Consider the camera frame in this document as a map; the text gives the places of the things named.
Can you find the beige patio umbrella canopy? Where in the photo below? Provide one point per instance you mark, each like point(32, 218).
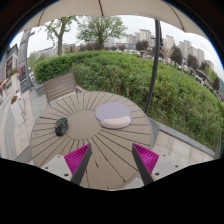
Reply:
point(156, 9)

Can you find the lilac mouse pad wrist rest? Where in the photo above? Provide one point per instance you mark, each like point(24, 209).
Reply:
point(113, 115)

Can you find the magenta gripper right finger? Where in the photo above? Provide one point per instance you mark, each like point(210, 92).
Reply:
point(152, 166)

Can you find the green hedge bush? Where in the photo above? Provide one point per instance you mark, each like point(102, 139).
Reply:
point(178, 100)

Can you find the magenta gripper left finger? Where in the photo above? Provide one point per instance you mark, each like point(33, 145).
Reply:
point(72, 166)

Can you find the round slatted wooden table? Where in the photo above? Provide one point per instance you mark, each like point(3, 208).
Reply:
point(111, 165)

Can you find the slatted wooden chair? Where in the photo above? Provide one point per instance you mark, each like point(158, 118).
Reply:
point(60, 86)

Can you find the white planter box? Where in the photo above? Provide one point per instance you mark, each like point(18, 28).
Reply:
point(17, 111)

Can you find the black computer mouse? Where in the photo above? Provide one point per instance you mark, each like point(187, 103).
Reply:
point(61, 126)

